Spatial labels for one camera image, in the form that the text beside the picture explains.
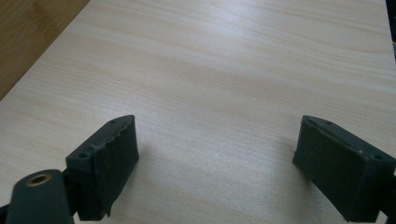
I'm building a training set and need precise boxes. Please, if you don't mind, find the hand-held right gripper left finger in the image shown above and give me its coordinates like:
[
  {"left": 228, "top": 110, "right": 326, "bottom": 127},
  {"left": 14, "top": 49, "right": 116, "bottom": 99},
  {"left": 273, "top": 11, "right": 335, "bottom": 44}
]
[{"left": 65, "top": 114, "right": 140, "bottom": 222}]

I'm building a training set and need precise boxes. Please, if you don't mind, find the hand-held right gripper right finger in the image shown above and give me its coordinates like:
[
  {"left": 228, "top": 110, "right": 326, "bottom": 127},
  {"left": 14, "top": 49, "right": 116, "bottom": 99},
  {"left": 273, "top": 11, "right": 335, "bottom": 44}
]
[{"left": 291, "top": 115, "right": 396, "bottom": 223}]

